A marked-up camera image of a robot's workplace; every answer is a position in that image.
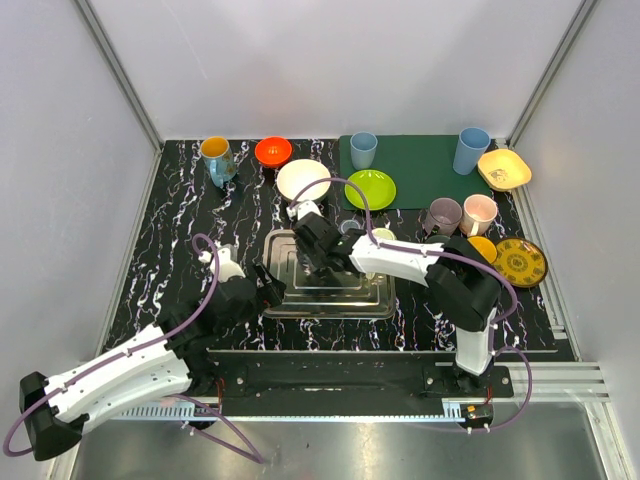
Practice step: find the metal tray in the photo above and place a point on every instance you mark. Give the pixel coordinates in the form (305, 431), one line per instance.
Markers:
(324, 294)

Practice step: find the yellow square dish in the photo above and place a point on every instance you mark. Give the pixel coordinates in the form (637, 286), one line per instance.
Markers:
(503, 170)

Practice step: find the white grey bowl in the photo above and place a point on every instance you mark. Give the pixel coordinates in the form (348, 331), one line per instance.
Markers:
(297, 174)

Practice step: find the light blue cup right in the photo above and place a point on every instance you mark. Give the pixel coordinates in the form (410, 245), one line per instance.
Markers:
(472, 144)

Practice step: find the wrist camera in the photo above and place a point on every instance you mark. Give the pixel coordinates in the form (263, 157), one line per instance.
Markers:
(297, 211)
(226, 268)

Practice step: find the mauve mug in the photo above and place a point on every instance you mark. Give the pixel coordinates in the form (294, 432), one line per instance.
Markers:
(443, 217)

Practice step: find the orange bowl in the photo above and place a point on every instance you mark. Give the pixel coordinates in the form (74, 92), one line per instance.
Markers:
(273, 152)

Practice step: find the light blue cup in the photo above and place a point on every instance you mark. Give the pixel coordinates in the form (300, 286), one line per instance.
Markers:
(363, 147)
(472, 144)

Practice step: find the light blue cup left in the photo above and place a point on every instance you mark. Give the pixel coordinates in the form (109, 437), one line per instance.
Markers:
(363, 147)

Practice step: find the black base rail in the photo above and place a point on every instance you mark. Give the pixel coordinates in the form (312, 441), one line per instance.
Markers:
(234, 375)

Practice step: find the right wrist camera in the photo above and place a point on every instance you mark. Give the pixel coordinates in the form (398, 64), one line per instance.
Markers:
(297, 211)

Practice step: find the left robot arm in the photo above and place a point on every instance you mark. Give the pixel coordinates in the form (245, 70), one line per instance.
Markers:
(166, 358)

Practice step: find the yellow mug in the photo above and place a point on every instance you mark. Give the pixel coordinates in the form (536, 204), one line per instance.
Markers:
(485, 247)

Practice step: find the blue-grey mug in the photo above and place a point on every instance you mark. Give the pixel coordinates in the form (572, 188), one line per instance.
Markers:
(350, 226)

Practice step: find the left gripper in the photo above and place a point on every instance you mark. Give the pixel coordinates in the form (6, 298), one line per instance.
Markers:
(270, 288)

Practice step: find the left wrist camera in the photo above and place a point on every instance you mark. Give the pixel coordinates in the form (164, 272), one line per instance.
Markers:
(226, 268)

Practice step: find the lime green plate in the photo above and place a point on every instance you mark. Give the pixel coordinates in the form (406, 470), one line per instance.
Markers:
(378, 188)

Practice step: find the light green mug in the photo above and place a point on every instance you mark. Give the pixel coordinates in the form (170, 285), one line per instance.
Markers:
(384, 234)

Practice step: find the blue butterfly mug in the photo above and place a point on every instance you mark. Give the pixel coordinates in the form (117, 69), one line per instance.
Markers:
(219, 160)

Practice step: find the dark green mat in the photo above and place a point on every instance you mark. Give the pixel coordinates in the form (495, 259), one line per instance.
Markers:
(421, 167)

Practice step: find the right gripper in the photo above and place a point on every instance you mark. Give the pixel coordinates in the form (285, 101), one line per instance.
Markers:
(313, 262)

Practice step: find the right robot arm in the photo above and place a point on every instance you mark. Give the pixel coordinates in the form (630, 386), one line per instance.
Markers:
(463, 286)

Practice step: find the pink mug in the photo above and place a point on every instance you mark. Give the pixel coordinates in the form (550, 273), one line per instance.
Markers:
(479, 212)

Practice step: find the black yellow patterned plate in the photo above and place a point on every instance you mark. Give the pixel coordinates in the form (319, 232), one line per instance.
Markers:
(521, 262)

